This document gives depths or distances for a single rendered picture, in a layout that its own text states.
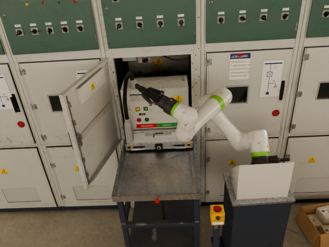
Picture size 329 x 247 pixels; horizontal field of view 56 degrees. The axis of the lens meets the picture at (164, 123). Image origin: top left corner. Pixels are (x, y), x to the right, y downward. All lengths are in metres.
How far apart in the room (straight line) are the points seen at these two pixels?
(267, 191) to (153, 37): 1.32
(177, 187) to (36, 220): 1.73
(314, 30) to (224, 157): 1.22
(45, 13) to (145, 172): 1.31
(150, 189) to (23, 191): 1.56
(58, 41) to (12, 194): 1.69
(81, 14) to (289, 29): 1.43
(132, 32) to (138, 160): 0.96
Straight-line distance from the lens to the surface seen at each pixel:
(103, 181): 3.03
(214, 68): 2.37
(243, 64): 2.39
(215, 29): 2.27
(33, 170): 3.14
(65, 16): 2.33
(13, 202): 3.52
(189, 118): 1.64
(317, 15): 2.44
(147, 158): 2.45
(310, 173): 3.16
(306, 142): 2.91
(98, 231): 3.14
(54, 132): 2.79
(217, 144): 2.71
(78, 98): 2.08
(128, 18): 2.25
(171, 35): 2.26
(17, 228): 3.46
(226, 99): 2.00
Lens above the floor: 2.35
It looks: 32 degrees down
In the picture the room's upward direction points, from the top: 4 degrees counter-clockwise
